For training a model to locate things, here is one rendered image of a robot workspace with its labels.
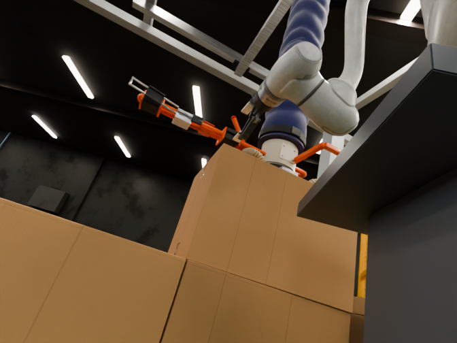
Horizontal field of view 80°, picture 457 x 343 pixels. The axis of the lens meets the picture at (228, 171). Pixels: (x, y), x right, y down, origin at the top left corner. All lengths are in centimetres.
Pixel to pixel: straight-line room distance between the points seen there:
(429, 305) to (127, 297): 62
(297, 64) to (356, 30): 26
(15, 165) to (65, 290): 1188
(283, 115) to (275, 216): 52
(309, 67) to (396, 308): 55
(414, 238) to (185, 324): 58
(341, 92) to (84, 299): 83
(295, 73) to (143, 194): 949
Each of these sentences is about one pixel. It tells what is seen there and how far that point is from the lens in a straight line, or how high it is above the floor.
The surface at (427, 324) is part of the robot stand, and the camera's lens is 47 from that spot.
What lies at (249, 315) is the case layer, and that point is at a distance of 88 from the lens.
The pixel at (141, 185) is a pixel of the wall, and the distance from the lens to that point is 1022.
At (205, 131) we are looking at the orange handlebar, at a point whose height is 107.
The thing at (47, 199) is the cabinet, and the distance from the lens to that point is 1102.
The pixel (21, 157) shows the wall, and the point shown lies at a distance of 1266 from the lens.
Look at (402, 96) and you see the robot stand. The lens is 37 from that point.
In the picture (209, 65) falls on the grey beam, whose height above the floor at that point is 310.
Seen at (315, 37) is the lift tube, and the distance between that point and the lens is 171.
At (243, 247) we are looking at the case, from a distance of 87.
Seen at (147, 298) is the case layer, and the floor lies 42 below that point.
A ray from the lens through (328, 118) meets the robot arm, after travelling 81.
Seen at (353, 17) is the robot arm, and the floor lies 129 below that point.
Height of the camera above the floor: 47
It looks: 25 degrees up
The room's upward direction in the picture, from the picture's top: 17 degrees clockwise
